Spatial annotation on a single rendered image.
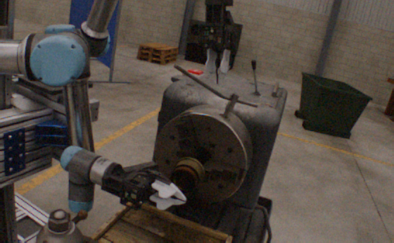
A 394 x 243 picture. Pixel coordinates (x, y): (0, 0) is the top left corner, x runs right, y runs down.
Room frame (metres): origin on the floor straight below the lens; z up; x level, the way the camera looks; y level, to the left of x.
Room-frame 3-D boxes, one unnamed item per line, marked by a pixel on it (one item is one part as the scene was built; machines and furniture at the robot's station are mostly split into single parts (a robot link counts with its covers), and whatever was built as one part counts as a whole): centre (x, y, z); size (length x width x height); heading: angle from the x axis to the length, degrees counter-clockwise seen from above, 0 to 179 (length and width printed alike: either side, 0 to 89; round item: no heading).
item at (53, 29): (1.19, 0.60, 1.33); 0.13 x 0.12 x 0.14; 136
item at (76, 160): (0.73, 0.29, 1.08); 0.11 x 0.08 x 0.09; 74
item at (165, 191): (0.65, 0.03, 1.09); 0.09 x 0.06 x 0.03; 74
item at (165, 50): (9.03, 1.46, 0.22); 1.25 x 0.86 x 0.44; 169
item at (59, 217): (0.39, 0.19, 1.17); 0.04 x 0.04 x 0.03
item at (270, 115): (1.34, -0.14, 1.06); 0.59 x 0.48 x 0.39; 164
